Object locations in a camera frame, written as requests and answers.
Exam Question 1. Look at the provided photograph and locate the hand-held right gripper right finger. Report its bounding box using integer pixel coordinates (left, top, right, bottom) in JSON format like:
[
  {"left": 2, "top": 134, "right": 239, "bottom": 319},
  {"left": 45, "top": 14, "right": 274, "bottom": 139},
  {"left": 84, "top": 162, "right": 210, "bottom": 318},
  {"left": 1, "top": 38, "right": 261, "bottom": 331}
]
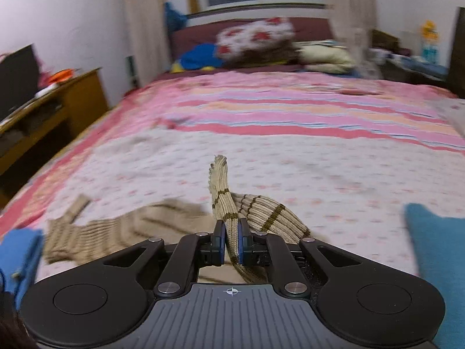
[{"left": 238, "top": 218, "right": 364, "bottom": 299}]

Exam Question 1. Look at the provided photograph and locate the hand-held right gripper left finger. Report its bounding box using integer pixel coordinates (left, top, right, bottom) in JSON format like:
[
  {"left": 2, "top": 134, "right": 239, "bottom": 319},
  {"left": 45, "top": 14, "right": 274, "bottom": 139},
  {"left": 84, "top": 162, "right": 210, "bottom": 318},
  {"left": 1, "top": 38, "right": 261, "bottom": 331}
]
[{"left": 103, "top": 220, "right": 226, "bottom": 299}]

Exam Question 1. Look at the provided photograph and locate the beige striped knit sweater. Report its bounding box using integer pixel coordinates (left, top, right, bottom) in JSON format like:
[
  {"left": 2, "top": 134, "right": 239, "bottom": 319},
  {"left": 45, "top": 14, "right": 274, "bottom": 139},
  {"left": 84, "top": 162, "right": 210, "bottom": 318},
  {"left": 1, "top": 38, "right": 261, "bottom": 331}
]
[{"left": 43, "top": 154, "right": 313, "bottom": 285}]

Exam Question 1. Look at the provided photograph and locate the pink striped cherry-print bedsheet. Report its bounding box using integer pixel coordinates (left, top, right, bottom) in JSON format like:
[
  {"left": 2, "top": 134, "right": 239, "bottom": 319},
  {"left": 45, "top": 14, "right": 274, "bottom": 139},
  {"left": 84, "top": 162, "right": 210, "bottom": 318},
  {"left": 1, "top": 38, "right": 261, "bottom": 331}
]
[{"left": 0, "top": 69, "right": 465, "bottom": 349}]

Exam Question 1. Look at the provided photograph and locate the blue and yellow garment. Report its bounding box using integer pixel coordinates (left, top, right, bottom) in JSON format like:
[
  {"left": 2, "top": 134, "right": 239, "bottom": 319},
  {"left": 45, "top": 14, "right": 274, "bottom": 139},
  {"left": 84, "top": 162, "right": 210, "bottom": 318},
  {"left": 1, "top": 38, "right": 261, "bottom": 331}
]
[{"left": 171, "top": 44, "right": 226, "bottom": 73}]

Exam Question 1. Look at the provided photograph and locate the brown fuzzy pillow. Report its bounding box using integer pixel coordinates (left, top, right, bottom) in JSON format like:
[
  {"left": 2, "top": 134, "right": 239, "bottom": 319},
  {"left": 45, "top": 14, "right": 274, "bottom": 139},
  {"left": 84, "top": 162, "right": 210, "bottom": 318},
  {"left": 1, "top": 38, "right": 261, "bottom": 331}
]
[{"left": 232, "top": 42, "right": 302, "bottom": 68}]

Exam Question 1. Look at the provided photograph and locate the teal cloth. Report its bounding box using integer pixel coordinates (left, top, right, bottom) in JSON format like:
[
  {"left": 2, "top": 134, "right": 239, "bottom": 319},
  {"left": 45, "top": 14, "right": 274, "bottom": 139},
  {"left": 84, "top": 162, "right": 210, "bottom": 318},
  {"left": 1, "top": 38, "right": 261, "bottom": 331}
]
[{"left": 404, "top": 203, "right": 465, "bottom": 349}]

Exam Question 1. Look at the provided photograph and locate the wooden cabinet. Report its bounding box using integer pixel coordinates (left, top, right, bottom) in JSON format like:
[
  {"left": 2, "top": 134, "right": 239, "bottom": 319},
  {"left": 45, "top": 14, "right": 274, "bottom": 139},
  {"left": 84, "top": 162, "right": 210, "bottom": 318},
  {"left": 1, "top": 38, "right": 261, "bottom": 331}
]
[{"left": 0, "top": 67, "right": 110, "bottom": 208}]

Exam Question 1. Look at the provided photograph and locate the blue cloth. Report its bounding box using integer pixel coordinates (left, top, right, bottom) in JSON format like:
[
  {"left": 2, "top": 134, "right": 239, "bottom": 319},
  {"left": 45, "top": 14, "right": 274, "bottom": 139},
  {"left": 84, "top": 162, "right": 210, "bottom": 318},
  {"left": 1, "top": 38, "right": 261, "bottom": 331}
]
[{"left": 0, "top": 228, "right": 45, "bottom": 299}]

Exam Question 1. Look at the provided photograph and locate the cream folded blanket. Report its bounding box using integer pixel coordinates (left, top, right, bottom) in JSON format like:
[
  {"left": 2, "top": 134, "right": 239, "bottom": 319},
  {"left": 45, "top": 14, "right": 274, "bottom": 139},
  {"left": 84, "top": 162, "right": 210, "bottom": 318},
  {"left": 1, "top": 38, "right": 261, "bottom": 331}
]
[{"left": 294, "top": 40, "right": 358, "bottom": 74}]

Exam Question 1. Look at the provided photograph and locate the red floral white pillow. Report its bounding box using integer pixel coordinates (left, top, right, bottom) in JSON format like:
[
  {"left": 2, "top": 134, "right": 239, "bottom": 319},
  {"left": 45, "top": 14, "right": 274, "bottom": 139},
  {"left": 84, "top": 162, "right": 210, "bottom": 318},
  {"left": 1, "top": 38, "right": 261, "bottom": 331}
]
[{"left": 216, "top": 17, "right": 296, "bottom": 62}]

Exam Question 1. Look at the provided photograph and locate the maroon bed headboard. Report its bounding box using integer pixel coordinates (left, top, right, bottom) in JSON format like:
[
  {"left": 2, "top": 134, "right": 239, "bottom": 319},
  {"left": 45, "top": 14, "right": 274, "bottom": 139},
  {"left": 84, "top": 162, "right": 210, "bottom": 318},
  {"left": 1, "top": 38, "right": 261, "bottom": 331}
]
[{"left": 171, "top": 16, "right": 335, "bottom": 73}]

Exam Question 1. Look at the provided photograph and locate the beige curtain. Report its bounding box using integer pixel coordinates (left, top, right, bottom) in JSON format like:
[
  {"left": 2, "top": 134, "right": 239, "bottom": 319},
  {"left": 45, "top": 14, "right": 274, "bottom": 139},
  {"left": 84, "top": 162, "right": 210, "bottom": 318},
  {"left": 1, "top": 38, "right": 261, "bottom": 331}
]
[
  {"left": 121, "top": 0, "right": 171, "bottom": 88},
  {"left": 321, "top": 0, "right": 382, "bottom": 79}
]

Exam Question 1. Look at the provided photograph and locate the orange object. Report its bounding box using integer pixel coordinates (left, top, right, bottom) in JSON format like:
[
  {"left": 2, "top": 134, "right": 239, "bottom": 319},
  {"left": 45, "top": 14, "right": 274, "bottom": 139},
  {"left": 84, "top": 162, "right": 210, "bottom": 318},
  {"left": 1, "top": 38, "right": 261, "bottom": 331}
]
[{"left": 49, "top": 69, "right": 76, "bottom": 83}]

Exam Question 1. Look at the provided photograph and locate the small white object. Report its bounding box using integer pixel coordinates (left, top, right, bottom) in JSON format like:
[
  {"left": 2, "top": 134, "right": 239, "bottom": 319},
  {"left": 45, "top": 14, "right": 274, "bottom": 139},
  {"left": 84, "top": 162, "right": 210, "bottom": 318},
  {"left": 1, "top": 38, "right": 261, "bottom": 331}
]
[{"left": 34, "top": 83, "right": 59, "bottom": 99}]

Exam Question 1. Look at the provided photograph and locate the blue plastic bag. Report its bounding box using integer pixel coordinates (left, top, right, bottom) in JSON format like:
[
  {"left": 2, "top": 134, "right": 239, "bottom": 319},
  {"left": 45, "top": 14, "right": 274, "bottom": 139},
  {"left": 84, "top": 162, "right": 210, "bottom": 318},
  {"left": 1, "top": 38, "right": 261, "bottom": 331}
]
[{"left": 164, "top": 3, "right": 187, "bottom": 33}]

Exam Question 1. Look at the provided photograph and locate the dark nightstand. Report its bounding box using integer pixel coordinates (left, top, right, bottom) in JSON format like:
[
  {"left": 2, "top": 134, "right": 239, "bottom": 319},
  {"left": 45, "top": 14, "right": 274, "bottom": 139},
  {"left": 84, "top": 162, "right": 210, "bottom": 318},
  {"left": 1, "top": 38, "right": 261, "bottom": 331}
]
[{"left": 371, "top": 29, "right": 451, "bottom": 88}]

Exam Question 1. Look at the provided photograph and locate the black television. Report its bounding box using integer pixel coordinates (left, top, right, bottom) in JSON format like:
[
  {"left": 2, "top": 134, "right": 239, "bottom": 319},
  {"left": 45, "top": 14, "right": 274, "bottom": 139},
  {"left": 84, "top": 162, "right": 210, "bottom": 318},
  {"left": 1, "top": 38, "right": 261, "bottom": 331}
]
[{"left": 0, "top": 44, "right": 40, "bottom": 122}]

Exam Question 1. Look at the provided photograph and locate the yellow capped bottle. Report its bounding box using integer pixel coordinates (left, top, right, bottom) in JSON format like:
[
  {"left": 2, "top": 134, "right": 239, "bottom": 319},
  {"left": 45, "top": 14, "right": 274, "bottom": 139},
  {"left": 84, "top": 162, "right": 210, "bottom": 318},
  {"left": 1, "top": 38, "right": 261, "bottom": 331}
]
[{"left": 421, "top": 20, "right": 440, "bottom": 62}]

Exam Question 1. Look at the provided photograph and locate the dark wardrobe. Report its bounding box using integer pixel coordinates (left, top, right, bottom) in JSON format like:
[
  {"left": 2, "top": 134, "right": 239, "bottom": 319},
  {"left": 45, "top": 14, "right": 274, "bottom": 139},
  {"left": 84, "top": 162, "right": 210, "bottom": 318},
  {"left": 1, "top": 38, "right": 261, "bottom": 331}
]
[{"left": 448, "top": 5, "right": 465, "bottom": 99}]

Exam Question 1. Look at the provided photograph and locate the dark wall socket strip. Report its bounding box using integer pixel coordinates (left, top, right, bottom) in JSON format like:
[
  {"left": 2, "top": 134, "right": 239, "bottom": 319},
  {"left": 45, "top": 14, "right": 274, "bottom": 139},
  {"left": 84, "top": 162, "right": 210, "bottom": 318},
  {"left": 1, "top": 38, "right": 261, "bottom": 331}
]
[{"left": 126, "top": 55, "right": 140, "bottom": 90}]

